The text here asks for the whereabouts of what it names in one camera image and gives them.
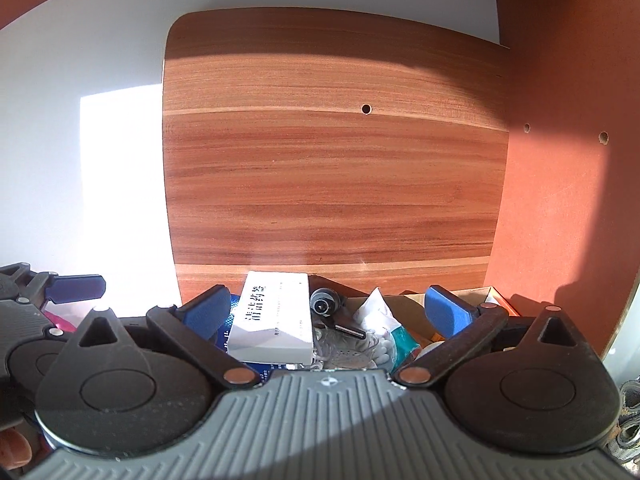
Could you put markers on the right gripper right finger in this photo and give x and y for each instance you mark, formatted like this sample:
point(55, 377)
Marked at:
point(467, 329)

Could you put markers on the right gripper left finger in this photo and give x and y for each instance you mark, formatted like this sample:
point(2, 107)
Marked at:
point(190, 331)

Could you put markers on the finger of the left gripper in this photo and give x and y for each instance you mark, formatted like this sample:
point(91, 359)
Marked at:
point(75, 287)

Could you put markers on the white rectangular box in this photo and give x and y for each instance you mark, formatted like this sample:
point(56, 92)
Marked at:
point(288, 296)

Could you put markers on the clear plastic blister pack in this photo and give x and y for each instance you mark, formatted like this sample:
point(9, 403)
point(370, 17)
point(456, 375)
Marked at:
point(337, 351)

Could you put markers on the orange cardboard storage box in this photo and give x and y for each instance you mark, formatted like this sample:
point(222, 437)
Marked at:
point(437, 313)

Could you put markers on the blue patterned box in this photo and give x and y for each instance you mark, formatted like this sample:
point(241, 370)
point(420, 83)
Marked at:
point(250, 335)

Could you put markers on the white pill bag teal label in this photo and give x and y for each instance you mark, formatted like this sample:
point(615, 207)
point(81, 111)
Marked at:
point(375, 316)

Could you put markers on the black earpiece device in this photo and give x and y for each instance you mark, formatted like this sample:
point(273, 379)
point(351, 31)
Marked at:
point(328, 309)

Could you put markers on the wooden shelf cabinet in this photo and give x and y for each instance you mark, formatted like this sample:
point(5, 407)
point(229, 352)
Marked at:
point(173, 144)

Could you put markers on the shoes on floor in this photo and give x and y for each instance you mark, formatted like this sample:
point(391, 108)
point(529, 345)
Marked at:
point(625, 444)

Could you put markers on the pink drawstring pouch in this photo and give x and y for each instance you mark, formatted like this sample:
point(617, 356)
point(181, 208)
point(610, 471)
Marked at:
point(60, 323)

